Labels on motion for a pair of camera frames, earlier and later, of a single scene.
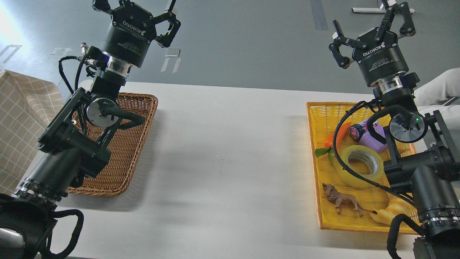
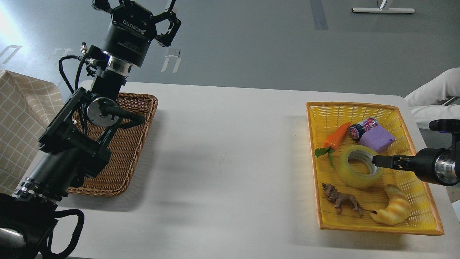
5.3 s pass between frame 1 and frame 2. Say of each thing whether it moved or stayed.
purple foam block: stayed
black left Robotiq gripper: stayed
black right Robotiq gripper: moved
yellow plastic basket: stayed
